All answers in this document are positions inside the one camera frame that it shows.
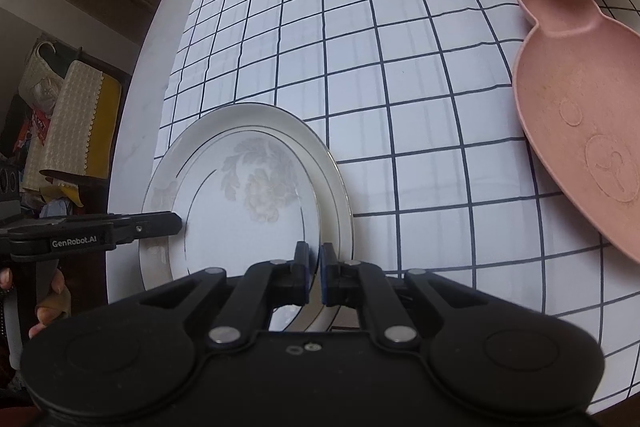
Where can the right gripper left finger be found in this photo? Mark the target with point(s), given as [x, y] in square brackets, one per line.
[264, 287]

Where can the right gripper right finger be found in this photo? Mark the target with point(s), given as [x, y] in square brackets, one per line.
[363, 287]

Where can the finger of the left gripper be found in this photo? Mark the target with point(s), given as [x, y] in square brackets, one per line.
[115, 226]
[71, 185]

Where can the small white floral plate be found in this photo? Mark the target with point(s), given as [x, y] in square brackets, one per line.
[249, 181]

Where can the pink bear-shaped plate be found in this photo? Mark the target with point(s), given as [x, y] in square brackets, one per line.
[576, 90]

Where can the person's left hand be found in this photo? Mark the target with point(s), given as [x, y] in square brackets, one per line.
[53, 306]

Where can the cream quilted bag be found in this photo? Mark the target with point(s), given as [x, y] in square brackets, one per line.
[78, 135]

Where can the white checked tablecloth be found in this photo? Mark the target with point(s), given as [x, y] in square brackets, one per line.
[414, 100]

